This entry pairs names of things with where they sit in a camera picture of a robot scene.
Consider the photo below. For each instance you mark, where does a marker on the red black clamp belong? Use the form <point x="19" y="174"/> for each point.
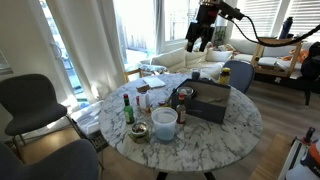
<point x="309" y="135"/>

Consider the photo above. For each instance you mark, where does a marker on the white curtain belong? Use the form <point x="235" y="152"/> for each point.
<point x="90" y="43"/>

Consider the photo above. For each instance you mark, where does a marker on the brown wooden block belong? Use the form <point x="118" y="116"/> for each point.
<point x="143" y="88"/>

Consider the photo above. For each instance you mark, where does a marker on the patterned grey pillow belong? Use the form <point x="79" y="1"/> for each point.
<point x="152" y="68"/>

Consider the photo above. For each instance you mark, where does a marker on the wooden stool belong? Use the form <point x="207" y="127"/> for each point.
<point x="132" y="72"/>

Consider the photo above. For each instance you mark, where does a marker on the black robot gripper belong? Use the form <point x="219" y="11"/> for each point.
<point x="206" y="16"/>

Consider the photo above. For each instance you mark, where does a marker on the vitamin bottle with yellow cap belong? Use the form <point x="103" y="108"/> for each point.
<point x="224" y="77"/>

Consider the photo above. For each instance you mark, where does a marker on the cream sofa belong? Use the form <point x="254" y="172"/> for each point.
<point x="186" y="60"/>

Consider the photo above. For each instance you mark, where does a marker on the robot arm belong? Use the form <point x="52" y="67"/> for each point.
<point x="230" y="10"/>

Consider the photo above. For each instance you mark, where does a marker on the dark mug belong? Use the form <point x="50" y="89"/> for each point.
<point x="195" y="74"/>

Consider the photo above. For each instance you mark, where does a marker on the green glass bottle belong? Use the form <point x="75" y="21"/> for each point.
<point x="128" y="111"/>

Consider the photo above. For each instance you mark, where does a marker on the brown hot sauce bottle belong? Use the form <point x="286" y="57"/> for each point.
<point x="181" y="111"/>

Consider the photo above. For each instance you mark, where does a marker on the small red bottle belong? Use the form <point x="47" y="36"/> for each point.
<point x="137" y="100"/>

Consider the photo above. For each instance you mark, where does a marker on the dark grey chair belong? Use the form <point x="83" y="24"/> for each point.
<point x="30" y="103"/>
<point x="56" y="163"/>

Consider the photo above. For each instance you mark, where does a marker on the black floor crate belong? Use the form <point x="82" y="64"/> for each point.
<point x="98" y="141"/>

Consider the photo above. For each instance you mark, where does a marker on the wooden shelf stand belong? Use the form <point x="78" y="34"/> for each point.
<point x="276" y="56"/>

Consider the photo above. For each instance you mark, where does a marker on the dark blue cardboard box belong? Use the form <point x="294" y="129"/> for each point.
<point x="208" y="106"/>

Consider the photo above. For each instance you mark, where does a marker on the clear plastic bottle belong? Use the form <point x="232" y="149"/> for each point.
<point x="144" y="100"/>

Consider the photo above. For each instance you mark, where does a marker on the black backpack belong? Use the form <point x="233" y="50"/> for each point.
<point x="311" y="63"/>

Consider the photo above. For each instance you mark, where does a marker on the blue water bottle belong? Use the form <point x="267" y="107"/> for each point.
<point x="286" y="28"/>

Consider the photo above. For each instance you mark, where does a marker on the white paper stack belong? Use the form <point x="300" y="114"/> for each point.
<point x="86" y="116"/>

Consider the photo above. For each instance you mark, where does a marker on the white notebook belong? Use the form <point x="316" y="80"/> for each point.
<point x="154" y="82"/>

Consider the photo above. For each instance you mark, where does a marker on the white plastic cup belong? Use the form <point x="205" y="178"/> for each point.
<point x="164" y="125"/>

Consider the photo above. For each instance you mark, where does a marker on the blue upholstered chair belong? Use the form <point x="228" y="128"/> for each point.
<point x="239" y="75"/>

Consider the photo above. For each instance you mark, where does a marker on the small round tin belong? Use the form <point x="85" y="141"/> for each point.
<point x="139" y="131"/>

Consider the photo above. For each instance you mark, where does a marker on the clear plastic cup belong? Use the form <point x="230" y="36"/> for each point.
<point x="185" y="91"/>

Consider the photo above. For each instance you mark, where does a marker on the orange plush toy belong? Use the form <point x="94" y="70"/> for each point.
<point x="296" y="55"/>

